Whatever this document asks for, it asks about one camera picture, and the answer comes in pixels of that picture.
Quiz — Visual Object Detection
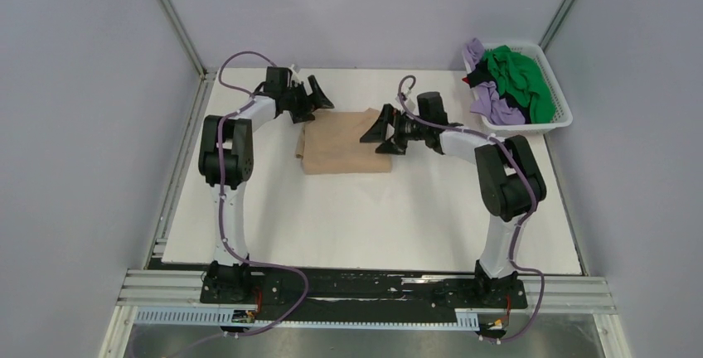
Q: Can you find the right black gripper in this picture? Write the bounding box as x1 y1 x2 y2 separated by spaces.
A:
361 104 429 155

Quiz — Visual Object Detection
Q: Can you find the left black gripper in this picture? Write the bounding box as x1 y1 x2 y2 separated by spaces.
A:
283 77 334 125

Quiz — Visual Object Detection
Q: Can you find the beige t shirt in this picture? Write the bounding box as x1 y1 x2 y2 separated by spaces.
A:
295 109 392 175

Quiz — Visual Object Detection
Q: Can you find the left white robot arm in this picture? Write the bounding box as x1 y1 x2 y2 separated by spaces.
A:
197 66 334 304

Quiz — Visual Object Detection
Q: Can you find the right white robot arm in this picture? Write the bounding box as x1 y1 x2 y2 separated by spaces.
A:
359 91 546 307

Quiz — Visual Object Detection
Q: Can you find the lavender t shirt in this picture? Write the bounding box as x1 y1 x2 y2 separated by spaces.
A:
462 38 528 126

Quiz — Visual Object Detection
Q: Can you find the black garment in basket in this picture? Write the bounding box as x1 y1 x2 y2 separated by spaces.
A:
463 60 531 126

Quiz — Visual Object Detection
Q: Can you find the green t shirt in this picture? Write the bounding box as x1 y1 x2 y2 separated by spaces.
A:
483 46 556 123

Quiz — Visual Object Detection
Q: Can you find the white plastic laundry basket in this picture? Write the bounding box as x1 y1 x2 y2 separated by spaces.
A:
462 38 573 136

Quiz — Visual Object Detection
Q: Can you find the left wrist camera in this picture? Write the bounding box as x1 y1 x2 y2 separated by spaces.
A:
289 64 303 85

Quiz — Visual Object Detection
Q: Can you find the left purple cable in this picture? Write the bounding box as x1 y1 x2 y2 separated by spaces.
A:
187 51 311 346

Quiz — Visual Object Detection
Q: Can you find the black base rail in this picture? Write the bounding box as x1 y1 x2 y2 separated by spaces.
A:
204 268 527 322

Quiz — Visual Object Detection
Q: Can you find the left corner metal post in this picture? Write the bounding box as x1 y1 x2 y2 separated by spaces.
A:
157 0 207 79

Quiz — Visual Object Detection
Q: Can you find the corner metal post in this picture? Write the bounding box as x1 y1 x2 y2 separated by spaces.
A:
157 0 207 79
539 0 577 51

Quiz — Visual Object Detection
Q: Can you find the right corner metal post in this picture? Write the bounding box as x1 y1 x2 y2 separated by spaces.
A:
539 0 577 51

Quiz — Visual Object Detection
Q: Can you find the white slotted cable duct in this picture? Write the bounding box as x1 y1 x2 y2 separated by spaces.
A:
133 307 480 331

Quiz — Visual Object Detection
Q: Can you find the aluminium frame rail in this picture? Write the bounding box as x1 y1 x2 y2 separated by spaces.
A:
116 270 618 315

